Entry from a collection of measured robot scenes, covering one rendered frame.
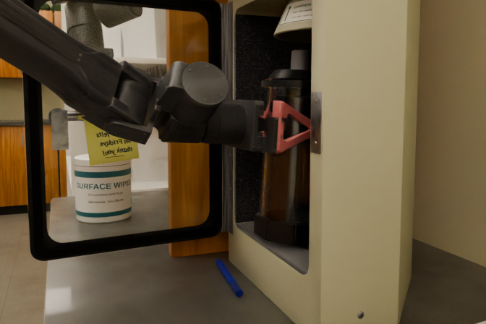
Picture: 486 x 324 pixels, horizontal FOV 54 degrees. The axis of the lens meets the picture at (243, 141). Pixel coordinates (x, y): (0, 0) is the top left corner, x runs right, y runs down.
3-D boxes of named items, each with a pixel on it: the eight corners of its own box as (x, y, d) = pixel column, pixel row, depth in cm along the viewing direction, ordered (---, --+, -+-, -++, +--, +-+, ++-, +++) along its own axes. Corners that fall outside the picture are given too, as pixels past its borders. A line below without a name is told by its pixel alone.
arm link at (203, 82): (117, 77, 64) (101, 132, 59) (135, 23, 54) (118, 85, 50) (202, 103, 67) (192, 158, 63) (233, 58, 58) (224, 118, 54)
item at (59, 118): (69, 150, 69) (67, 109, 68) (52, 150, 68) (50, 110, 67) (67, 148, 70) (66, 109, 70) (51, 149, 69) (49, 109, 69)
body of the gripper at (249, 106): (236, 101, 71) (189, 97, 68) (268, 101, 62) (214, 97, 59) (233, 145, 72) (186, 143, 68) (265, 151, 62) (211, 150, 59)
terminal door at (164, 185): (222, 236, 83) (221, -1, 79) (30, 263, 69) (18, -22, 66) (220, 234, 84) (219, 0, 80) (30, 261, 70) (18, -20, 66)
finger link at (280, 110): (300, 104, 70) (242, 99, 66) (328, 104, 64) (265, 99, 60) (297, 150, 71) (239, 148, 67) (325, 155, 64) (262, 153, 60)
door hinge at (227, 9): (228, 231, 85) (227, 3, 81) (233, 234, 82) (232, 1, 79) (220, 231, 84) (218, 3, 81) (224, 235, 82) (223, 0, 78)
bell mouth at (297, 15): (352, 44, 80) (353, 11, 80) (428, 31, 64) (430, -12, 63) (254, 40, 74) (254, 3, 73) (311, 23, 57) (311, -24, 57)
